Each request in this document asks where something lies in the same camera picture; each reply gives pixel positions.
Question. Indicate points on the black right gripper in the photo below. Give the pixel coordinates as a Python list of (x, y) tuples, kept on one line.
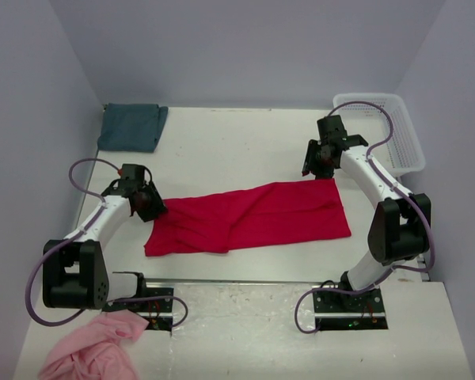
[(314, 159)]

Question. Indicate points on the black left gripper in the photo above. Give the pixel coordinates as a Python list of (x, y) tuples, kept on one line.
[(153, 203)]

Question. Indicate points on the red t shirt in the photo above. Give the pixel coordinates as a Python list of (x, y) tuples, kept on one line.
[(279, 213)]

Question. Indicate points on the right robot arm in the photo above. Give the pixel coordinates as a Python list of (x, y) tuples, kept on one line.
[(400, 229)]

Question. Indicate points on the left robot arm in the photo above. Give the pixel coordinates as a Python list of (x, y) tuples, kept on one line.
[(74, 271)]

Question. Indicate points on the folded grey-blue t shirt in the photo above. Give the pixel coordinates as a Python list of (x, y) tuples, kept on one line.
[(132, 127)]

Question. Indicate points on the white plastic basket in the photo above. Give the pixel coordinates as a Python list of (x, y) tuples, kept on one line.
[(377, 115)]

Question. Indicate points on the pink t shirt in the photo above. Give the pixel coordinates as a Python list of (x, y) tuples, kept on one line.
[(94, 350)]

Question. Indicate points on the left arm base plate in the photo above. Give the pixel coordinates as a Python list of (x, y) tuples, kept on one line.
[(158, 313)]

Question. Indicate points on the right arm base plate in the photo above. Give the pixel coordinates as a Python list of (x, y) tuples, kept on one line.
[(341, 312)]

